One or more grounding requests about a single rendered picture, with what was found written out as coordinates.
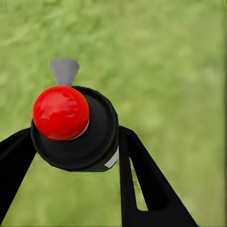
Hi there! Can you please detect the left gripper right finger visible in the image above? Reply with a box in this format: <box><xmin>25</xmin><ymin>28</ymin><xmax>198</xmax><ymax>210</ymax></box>
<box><xmin>118</xmin><ymin>125</ymin><xmax>198</xmax><ymax>227</ymax></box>

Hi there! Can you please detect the pesticide atomizer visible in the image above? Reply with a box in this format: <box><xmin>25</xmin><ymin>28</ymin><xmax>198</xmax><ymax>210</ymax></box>
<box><xmin>31</xmin><ymin>57</ymin><xmax>119</xmax><ymax>173</ymax></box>

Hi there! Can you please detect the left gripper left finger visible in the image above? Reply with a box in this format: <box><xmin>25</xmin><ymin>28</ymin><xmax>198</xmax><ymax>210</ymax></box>
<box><xmin>0</xmin><ymin>127</ymin><xmax>39</xmax><ymax>225</ymax></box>

